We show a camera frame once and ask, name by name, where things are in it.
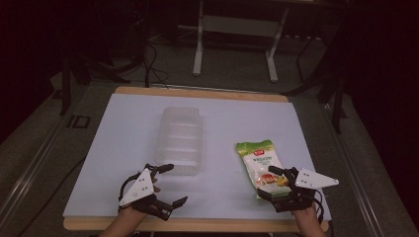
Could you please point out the green and white snack packet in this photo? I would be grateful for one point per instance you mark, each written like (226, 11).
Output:
(260, 161)

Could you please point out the white table mat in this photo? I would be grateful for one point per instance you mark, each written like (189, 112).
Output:
(115, 148)

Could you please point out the black metal stand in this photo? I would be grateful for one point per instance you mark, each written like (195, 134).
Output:
(337, 108)

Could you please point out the white metal stand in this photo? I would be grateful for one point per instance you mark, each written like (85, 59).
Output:
(198, 49)

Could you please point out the aluminium floor rail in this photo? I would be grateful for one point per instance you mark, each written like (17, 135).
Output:
(355, 184)
(29, 174)

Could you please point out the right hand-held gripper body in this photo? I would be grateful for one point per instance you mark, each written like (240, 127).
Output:
(311, 180)

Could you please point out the person's right hand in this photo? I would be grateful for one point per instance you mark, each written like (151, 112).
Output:
(305, 213)

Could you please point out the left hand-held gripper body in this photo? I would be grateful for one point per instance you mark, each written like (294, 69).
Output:
(140, 189)

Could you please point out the person's left hand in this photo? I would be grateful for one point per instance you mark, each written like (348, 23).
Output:
(134, 211)

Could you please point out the clear plastic tray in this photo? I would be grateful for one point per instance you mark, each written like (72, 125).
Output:
(180, 138)

